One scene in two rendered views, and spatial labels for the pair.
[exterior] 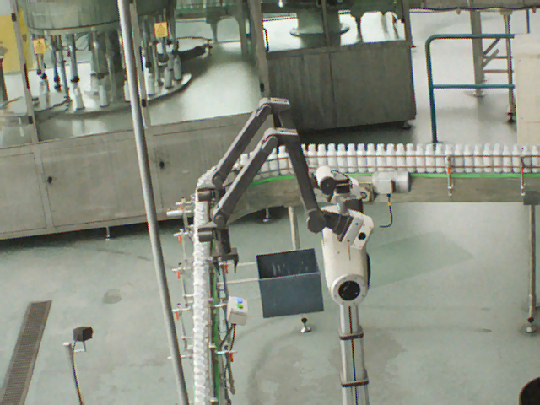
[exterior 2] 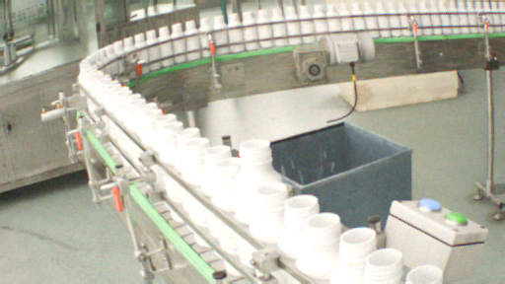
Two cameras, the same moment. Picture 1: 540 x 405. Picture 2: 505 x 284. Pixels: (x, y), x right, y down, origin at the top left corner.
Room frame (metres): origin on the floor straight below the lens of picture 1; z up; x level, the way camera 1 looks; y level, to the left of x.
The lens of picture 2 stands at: (3.93, 0.66, 1.45)
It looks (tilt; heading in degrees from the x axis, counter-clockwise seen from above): 18 degrees down; 338
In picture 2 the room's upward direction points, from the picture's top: 8 degrees counter-clockwise
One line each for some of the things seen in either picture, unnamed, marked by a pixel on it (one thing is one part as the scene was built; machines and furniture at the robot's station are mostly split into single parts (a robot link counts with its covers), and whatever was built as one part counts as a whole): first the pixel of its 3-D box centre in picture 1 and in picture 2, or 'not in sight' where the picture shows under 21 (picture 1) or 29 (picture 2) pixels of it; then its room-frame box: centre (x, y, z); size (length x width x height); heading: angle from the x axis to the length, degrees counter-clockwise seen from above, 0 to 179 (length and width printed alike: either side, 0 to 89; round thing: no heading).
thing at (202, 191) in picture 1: (209, 187); not in sight; (4.60, 0.27, 1.61); 0.12 x 0.09 x 0.12; 91
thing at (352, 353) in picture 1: (353, 366); not in sight; (4.39, -0.28, 0.74); 0.11 x 0.11 x 0.40; 1
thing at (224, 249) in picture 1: (224, 247); not in sight; (4.15, 0.22, 1.51); 0.10 x 0.07 x 0.07; 91
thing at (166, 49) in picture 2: (273, 161); (165, 46); (6.35, -0.02, 1.08); 0.06 x 0.06 x 0.17
